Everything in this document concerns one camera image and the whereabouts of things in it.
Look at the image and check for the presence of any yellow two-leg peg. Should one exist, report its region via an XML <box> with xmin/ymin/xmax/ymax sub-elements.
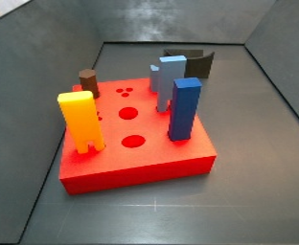
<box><xmin>57</xmin><ymin>91</ymin><xmax>104</xmax><ymax>154</ymax></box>

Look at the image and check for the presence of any red peg board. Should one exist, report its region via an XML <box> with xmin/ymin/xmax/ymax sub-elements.
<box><xmin>59</xmin><ymin>78</ymin><xmax>217</xmax><ymax>194</ymax></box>

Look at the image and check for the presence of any black curved holder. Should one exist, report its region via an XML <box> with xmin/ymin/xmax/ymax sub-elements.
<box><xmin>164</xmin><ymin>49</ymin><xmax>215</xmax><ymax>78</ymax></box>

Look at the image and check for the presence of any light blue tall peg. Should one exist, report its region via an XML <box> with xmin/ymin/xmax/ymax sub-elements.
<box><xmin>158</xmin><ymin>56</ymin><xmax>187</xmax><ymax>112</ymax></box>

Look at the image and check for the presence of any small grey-blue peg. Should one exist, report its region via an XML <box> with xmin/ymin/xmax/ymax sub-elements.
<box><xmin>150</xmin><ymin>64</ymin><xmax>160</xmax><ymax>92</ymax></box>

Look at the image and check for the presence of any short brown hexagonal peg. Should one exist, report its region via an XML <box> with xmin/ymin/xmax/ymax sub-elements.
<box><xmin>79</xmin><ymin>69</ymin><xmax>100</xmax><ymax>99</ymax></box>

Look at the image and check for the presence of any dark blue rectangular peg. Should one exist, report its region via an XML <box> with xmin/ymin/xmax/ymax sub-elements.
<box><xmin>167</xmin><ymin>78</ymin><xmax>202</xmax><ymax>141</ymax></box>

